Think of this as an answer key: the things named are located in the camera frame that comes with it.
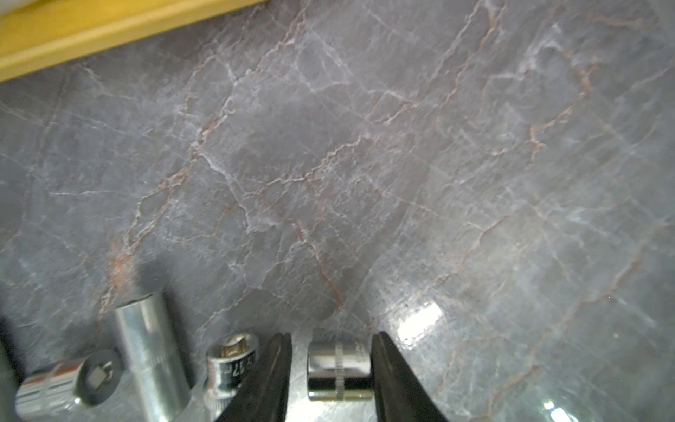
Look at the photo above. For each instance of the small socket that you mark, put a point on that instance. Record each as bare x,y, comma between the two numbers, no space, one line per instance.
69,385

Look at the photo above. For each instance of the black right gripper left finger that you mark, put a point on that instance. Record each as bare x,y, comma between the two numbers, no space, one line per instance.
263,395

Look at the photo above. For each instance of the short wide socket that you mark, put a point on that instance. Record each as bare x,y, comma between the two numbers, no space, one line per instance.
339,371

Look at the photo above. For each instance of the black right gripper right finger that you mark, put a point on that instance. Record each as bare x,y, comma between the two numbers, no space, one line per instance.
399,396

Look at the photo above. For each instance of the yellow serving tray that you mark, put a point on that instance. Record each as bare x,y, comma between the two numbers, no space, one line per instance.
39,34

